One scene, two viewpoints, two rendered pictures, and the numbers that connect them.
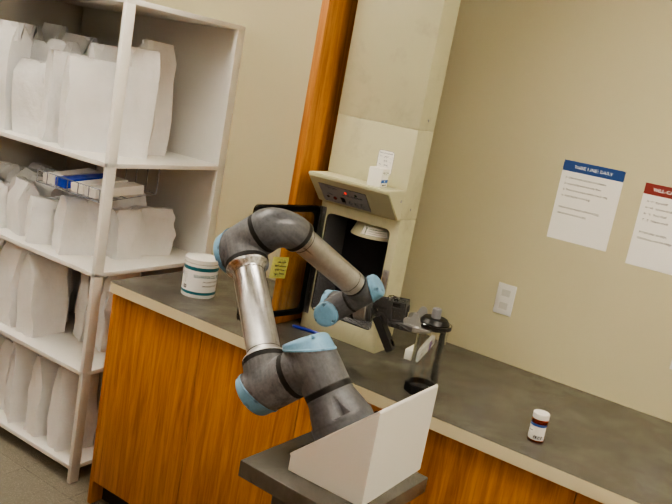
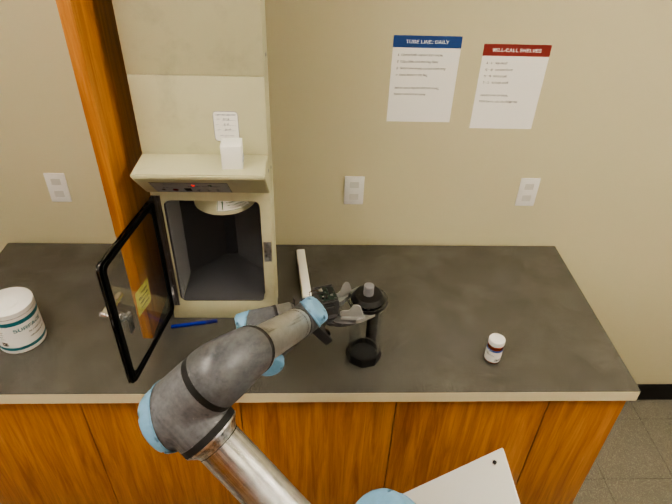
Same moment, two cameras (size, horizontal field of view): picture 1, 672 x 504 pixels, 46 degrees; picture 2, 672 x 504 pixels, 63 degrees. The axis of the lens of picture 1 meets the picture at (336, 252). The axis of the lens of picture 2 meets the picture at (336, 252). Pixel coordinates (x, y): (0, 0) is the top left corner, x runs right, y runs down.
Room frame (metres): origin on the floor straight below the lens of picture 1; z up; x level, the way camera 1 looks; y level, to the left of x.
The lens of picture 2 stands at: (1.41, 0.39, 2.15)
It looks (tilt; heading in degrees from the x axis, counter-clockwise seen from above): 36 degrees down; 325
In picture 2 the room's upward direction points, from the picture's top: 2 degrees clockwise
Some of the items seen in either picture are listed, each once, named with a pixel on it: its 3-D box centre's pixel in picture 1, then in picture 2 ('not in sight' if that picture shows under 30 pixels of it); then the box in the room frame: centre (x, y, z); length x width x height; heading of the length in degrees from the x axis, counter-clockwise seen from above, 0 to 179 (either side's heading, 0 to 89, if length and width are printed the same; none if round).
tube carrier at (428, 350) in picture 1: (427, 355); (365, 326); (2.29, -0.33, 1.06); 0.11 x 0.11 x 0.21
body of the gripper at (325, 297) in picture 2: (388, 311); (316, 308); (2.34, -0.19, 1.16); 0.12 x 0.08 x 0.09; 73
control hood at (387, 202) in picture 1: (354, 195); (203, 182); (2.61, -0.03, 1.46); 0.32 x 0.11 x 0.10; 58
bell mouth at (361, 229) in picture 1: (376, 228); (224, 190); (2.73, -0.13, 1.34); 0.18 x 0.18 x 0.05
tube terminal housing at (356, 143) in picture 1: (374, 231); (219, 192); (2.76, -0.12, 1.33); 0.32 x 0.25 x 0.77; 58
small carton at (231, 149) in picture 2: (378, 176); (232, 153); (2.57, -0.09, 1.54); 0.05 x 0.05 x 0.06; 62
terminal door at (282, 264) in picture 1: (279, 261); (141, 291); (2.61, 0.18, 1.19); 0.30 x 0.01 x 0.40; 139
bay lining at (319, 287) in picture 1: (367, 267); (223, 229); (2.76, -0.12, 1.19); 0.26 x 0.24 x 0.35; 58
